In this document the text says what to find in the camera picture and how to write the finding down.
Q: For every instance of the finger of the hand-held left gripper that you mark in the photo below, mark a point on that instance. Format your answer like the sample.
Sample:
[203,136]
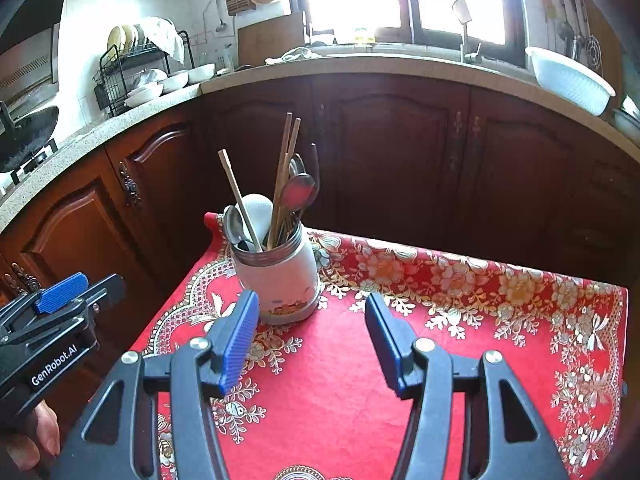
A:
[105,289]
[62,291]

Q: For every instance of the hanging kitchen tools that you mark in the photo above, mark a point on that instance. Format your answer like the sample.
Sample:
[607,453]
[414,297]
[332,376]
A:
[565,15]

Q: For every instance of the wooden cutting board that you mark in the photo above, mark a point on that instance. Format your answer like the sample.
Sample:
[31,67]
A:
[272,37]

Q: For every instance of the hanging metal ladle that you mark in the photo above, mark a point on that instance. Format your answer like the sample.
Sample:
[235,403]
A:
[220,17]

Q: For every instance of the metal spoon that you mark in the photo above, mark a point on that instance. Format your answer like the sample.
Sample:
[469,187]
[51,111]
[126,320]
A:
[298,162]
[300,191]
[231,225]

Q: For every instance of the row of plates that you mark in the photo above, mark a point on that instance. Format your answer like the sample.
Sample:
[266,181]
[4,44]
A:
[122,37]

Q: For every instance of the range hood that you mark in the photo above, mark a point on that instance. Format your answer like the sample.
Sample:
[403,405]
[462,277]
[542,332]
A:
[30,20]

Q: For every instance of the white plastic basin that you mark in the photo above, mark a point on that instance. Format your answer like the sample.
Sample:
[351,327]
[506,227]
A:
[570,80]

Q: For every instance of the light wooden chopstick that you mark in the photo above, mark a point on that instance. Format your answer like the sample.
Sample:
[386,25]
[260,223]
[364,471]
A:
[237,195]

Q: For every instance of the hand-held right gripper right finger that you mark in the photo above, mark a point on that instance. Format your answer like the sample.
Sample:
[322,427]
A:
[387,340]

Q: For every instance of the white cloth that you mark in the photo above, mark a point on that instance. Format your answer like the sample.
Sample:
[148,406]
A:
[165,35]

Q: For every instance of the brown wooden chopstick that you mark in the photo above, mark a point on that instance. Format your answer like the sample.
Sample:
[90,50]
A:
[285,160]
[294,150]

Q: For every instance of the brown wooden kitchen cabinet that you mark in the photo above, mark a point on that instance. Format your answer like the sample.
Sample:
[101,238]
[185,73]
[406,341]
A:
[400,160]

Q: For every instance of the white metal-rimmed utensil cup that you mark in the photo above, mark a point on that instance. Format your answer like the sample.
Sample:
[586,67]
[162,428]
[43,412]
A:
[280,280]

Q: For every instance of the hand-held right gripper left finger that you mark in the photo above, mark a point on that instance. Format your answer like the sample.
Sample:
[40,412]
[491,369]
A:
[240,340]

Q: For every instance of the yellow jar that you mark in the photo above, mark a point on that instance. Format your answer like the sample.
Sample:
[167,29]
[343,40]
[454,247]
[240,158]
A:
[363,36]

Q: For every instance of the person's left hand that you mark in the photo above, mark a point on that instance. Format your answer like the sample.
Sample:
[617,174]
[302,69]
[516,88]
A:
[42,427]

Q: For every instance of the white bowl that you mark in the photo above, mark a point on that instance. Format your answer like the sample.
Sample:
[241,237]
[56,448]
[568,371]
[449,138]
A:
[150,76]
[201,73]
[145,96]
[173,81]

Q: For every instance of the black wok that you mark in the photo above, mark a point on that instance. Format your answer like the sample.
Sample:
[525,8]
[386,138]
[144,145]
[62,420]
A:
[25,135]

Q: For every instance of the metal pot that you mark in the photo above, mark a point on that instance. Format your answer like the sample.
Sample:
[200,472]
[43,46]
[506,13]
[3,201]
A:
[629,116]

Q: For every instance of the round hanging trivet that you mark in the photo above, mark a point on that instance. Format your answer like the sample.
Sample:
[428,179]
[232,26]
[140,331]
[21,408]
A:
[594,52]

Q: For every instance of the metal faucet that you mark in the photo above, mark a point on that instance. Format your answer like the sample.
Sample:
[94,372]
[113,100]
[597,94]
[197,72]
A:
[466,45]

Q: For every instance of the gas stove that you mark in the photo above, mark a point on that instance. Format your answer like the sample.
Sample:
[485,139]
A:
[35,160]

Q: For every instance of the red floral tablecloth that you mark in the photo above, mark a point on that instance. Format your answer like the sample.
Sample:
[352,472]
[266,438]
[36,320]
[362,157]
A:
[340,410]

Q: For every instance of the crumpled rag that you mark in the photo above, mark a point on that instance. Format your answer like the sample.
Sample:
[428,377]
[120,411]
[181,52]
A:
[297,54]

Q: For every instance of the small bottle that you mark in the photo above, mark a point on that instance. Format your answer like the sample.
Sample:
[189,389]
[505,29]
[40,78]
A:
[227,59]

